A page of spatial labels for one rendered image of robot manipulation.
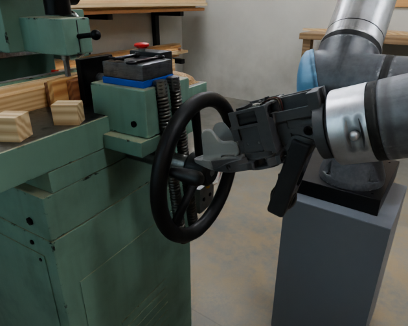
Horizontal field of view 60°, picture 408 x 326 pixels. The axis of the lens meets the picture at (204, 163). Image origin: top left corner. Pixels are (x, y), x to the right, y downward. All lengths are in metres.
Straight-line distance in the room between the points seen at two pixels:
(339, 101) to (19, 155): 0.46
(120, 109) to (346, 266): 0.81
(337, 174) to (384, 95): 0.72
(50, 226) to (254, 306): 1.02
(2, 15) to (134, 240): 0.55
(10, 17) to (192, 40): 3.96
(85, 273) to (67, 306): 0.07
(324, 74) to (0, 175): 0.49
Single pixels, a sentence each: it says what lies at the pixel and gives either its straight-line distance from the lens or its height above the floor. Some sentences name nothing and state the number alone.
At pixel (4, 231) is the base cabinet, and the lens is 0.83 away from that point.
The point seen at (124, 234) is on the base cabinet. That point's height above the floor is 0.62.
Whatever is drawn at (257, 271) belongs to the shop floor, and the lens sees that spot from 1.68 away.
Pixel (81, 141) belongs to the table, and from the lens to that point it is 0.68.
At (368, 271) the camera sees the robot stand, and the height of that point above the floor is 0.40.
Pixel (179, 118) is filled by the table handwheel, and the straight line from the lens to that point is 0.57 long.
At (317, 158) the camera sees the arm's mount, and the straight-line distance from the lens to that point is 1.29.
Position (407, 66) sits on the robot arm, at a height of 1.03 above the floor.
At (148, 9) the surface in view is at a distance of 3.64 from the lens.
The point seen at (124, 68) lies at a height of 0.99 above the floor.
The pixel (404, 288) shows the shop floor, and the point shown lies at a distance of 1.80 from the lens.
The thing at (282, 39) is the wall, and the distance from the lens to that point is 4.13.
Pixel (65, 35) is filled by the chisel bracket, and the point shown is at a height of 1.04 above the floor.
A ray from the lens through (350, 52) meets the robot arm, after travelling 0.55.
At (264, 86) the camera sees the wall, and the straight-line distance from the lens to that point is 4.28.
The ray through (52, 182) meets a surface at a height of 0.82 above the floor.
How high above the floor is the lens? 1.10
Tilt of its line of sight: 24 degrees down
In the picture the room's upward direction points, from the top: straight up
